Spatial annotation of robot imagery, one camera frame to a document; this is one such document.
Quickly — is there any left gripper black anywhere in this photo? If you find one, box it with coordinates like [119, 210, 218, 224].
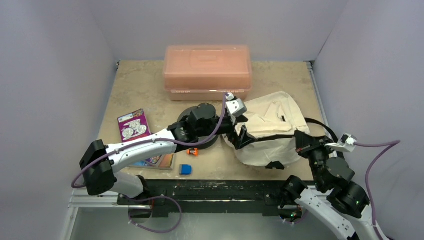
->
[198, 114, 258, 149]

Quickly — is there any cream canvas backpack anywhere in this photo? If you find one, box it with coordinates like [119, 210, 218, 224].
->
[222, 91, 339, 170]

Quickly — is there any purple treehouse book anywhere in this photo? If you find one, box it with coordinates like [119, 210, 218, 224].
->
[117, 108, 167, 167]

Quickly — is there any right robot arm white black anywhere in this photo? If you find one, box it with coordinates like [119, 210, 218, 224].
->
[280, 130, 388, 240]

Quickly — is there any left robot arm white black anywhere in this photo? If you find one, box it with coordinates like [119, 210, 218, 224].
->
[78, 100, 257, 205]

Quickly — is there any black filament spool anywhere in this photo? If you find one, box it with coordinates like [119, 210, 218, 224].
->
[177, 106, 219, 150]

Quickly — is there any small orange toy car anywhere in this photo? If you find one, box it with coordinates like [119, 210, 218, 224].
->
[186, 148, 199, 157]

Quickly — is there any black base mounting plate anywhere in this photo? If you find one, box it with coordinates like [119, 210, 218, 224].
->
[82, 178, 312, 223]

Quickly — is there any blue eraser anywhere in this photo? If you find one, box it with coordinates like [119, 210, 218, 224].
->
[179, 164, 193, 176]

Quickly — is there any orange cover book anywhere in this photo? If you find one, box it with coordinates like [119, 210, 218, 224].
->
[129, 153, 176, 171]

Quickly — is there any pink translucent storage box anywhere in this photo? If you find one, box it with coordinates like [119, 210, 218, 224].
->
[163, 45, 253, 101]

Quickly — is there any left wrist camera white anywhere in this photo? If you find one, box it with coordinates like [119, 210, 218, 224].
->
[225, 92, 248, 118]

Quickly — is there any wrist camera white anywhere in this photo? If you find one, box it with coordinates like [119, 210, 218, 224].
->
[225, 92, 248, 118]
[324, 133, 357, 153]

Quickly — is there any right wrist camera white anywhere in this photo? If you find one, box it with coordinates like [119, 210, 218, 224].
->
[324, 133, 357, 153]

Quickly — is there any aluminium rail right side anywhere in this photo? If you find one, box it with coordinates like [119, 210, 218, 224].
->
[305, 61, 338, 141]

